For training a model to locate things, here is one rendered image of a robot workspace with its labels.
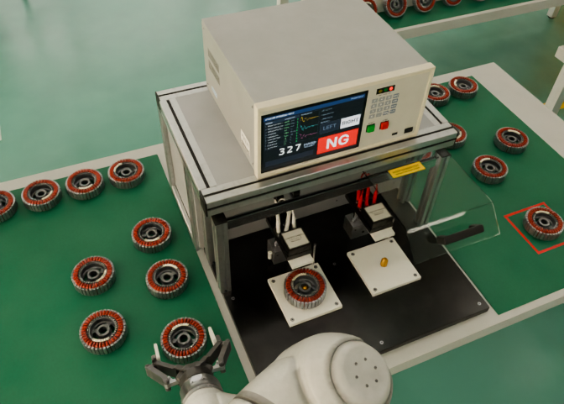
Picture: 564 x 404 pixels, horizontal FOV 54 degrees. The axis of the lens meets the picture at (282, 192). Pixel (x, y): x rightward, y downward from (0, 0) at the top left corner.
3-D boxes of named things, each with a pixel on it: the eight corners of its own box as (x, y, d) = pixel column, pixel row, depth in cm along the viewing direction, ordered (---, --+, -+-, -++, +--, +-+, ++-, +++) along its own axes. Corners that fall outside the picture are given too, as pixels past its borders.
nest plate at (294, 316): (342, 308, 146) (342, 305, 145) (289, 327, 141) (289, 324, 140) (317, 264, 155) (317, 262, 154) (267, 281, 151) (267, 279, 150)
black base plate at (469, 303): (487, 312, 149) (490, 306, 147) (265, 401, 130) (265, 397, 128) (395, 192, 178) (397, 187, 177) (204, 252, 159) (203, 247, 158)
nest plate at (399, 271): (420, 279, 153) (421, 276, 152) (373, 296, 148) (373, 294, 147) (392, 239, 162) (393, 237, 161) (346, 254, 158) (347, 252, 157)
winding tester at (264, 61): (417, 135, 141) (436, 66, 126) (257, 180, 129) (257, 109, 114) (346, 55, 166) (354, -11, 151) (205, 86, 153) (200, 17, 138)
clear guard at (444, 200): (499, 234, 134) (508, 217, 130) (415, 264, 127) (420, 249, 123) (425, 149, 154) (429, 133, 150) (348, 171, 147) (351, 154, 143)
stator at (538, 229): (565, 242, 166) (570, 234, 163) (528, 241, 166) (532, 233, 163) (553, 213, 174) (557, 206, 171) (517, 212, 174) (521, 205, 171)
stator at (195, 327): (212, 356, 137) (211, 348, 135) (167, 370, 134) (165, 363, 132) (201, 318, 144) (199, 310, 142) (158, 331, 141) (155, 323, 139)
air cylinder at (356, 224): (373, 232, 164) (376, 220, 160) (351, 239, 162) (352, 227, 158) (364, 220, 167) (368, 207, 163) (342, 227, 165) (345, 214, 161)
